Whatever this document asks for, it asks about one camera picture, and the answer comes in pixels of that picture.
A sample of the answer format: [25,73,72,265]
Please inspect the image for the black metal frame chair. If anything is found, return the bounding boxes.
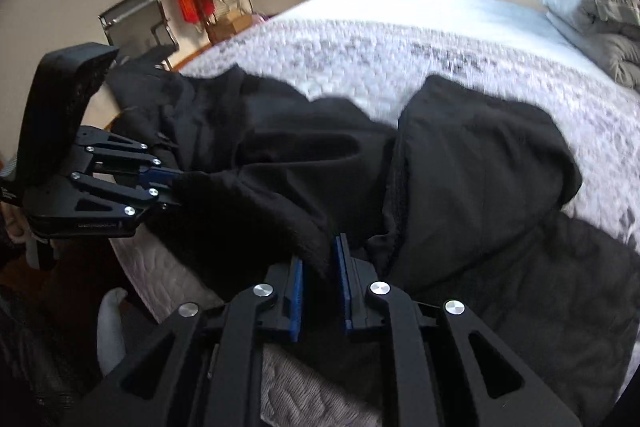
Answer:
[99,0,179,69]

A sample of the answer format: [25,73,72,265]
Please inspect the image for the white grey leaf quilt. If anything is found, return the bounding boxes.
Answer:
[109,0,640,427]

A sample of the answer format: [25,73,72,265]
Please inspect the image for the dark grey folded garment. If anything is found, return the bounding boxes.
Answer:
[394,211,639,426]

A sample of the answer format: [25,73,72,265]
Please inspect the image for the black pants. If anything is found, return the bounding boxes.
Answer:
[106,62,582,300]

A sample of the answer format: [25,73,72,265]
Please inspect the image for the person left hand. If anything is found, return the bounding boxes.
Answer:
[1,202,29,244]

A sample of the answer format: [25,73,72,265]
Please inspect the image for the grey folded duvet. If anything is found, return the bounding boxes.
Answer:
[538,0,639,91]

